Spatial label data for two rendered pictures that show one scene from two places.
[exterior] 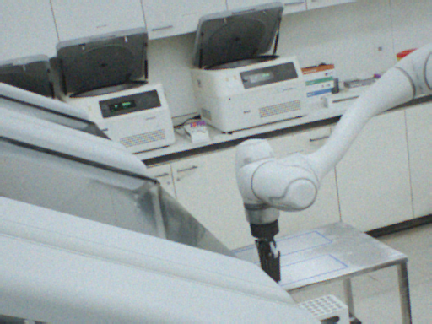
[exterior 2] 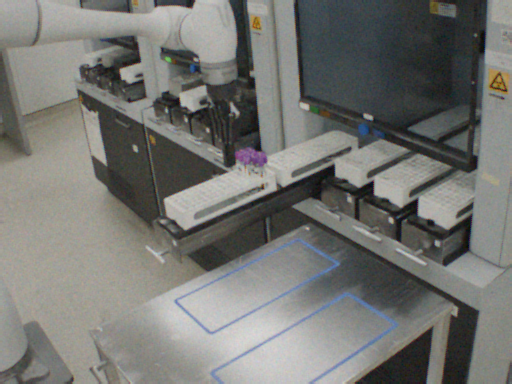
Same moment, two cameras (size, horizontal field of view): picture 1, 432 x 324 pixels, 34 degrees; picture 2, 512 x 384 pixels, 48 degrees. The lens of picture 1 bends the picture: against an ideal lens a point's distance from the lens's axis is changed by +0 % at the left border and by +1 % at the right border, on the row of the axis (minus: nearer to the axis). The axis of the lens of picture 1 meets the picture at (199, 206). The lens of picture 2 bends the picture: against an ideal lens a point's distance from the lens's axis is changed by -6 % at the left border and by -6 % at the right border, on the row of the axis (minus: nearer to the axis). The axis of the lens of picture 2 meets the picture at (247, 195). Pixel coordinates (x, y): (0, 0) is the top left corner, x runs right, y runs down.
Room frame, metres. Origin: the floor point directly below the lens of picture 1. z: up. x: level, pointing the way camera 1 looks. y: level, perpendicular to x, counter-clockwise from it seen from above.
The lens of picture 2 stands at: (3.12, -0.61, 1.61)
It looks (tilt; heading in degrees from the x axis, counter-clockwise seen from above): 29 degrees down; 160
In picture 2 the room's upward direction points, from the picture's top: 6 degrees counter-clockwise
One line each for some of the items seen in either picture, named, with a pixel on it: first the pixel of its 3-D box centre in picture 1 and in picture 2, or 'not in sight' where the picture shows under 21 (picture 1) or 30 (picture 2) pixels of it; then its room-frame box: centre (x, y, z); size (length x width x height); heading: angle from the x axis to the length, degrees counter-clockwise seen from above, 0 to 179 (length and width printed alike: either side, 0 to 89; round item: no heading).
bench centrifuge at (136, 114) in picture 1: (110, 92); not in sight; (4.28, 0.41, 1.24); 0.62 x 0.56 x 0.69; 14
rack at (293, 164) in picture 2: not in sight; (311, 158); (1.67, 0.12, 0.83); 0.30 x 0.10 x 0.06; 103
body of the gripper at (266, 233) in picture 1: (265, 236); (222, 97); (1.74, -0.16, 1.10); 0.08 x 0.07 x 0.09; 13
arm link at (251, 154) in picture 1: (258, 170); (210, 27); (1.73, -0.16, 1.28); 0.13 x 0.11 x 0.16; 18
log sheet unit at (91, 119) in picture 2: not in sight; (92, 134); (-0.02, -0.34, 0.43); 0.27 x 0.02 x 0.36; 13
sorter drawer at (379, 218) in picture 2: not in sight; (451, 176); (1.91, 0.46, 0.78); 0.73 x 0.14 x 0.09; 103
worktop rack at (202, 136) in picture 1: (196, 132); not in sight; (4.18, -0.05, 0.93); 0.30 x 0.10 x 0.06; 7
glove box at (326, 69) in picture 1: (315, 70); not in sight; (4.75, -0.91, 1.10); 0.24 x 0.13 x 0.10; 102
